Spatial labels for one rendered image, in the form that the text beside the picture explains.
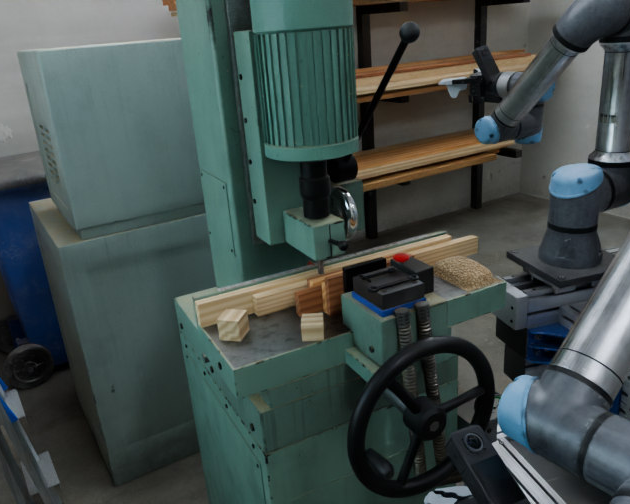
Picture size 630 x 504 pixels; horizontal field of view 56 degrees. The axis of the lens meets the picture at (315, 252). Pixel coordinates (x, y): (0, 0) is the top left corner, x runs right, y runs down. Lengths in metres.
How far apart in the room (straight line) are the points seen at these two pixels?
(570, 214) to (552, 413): 0.93
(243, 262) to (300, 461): 0.44
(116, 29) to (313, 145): 2.37
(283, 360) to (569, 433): 0.52
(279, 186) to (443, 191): 3.42
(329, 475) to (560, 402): 0.64
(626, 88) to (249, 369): 1.10
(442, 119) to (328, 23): 3.45
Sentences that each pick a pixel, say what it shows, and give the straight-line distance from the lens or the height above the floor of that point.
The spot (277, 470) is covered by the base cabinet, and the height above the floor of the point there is 0.67.
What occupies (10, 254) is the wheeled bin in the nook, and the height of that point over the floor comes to 0.62.
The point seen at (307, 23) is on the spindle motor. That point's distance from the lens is 1.03.
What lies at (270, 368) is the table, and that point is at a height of 0.88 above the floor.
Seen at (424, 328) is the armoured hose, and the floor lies 0.93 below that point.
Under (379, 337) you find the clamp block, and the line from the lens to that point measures 1.01.
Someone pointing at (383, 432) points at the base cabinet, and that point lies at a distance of 1.25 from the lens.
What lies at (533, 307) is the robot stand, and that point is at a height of 0.74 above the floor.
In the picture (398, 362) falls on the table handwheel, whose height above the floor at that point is 0.94.
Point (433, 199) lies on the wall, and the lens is 4.52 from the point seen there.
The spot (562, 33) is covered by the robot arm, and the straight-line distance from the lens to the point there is 1.54.
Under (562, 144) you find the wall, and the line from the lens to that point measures 4.87.
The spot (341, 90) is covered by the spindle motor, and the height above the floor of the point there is 1.31.
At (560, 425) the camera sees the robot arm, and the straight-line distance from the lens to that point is 0.69.
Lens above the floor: 1.42
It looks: 21 degrees down
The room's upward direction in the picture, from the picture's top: 4 degrees counter-clockwise
